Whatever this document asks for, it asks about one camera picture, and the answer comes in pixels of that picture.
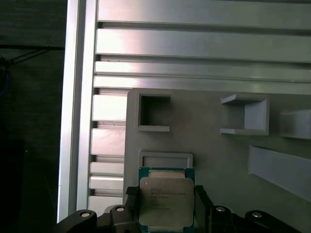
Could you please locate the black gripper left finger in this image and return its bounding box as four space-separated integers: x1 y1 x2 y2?
52 185 140 233

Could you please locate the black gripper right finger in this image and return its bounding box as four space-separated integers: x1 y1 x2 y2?
194 185 301 233

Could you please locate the CPU with silver top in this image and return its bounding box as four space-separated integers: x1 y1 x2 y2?
138 166 196 231

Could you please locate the grey plastic parts rack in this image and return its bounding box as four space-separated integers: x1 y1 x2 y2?
122 87 311 233

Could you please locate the aluminium table edge rail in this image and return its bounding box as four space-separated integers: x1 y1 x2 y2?
56 0 100 224

